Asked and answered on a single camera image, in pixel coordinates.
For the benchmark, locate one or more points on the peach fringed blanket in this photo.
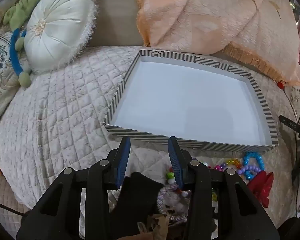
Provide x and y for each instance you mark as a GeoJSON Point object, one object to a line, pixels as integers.
{"type": "Point", "coordinates": [202, 15]}

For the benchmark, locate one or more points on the white fluffy scrunchie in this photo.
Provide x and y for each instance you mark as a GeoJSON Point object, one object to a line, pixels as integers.
{"type": "Point", "coordinates": [173, 202]}

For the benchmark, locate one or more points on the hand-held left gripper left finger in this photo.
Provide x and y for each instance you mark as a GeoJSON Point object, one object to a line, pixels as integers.
{"type": "Point", "coordinates": [123, 160]}

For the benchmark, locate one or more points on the red hair bow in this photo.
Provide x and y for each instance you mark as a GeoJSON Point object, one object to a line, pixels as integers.
{"type": "Point", "coordinates": [262, 187]}

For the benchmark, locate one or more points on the floral embroidered cushion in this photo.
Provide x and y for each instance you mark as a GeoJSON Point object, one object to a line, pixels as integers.
{"type": "Point", "coordinates": [0, 65]}

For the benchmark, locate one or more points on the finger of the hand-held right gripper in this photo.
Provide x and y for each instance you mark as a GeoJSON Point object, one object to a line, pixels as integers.
{"type": "Point", "coordinates": [291, 124]}

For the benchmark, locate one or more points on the black white striped tray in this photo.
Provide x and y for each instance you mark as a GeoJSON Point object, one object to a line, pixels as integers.
{"type": "Point", "coordinates": [187, 100]}

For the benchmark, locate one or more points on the round white satin cushion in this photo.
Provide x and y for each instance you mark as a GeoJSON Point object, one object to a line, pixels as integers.
{"type": "Point", "coordinates": [57, 27]}

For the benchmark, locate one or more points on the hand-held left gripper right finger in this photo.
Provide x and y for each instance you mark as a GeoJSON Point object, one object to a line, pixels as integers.
{"type": "Point", "coordinates": [174, 160]}

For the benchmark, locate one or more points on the brown hair bow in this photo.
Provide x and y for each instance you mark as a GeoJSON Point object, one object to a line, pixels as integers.
{"type": "Point", "coordinates": [157, 226]}

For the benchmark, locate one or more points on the small red ornament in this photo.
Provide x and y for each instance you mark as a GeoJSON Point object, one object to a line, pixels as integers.
{"type": "Point", "coordinates": [281, 84]}

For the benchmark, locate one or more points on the green plush toy blue band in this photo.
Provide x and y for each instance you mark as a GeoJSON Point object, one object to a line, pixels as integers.
{"type": "Point", "coordinates": [20, 10]}

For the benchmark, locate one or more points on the black cloth hair accessory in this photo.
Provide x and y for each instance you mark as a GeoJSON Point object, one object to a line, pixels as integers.
{"type": "Point", "coordinates": [137, 200]}

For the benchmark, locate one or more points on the beige quilted bedspread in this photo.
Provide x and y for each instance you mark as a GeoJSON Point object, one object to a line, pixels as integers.
{"type": "Point", "coordinates": [65, 120]}

